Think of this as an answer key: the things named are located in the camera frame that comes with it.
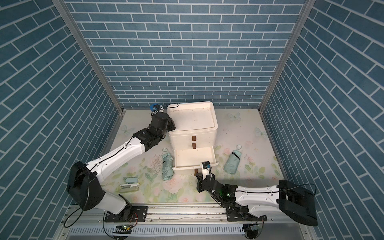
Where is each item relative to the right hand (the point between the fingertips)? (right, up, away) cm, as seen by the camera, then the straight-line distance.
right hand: (195, 177), depth 80 cm
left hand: (-10, +31, +3) cm, 33 cm away
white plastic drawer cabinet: (0, +28, +1) cm, 28 cm away
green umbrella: (-16, +5, +5) cm, 18 cm away
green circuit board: (-36, -23, -8) cm, 43 cm away
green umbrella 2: (+23, +5, +11) cm, 26 cm away
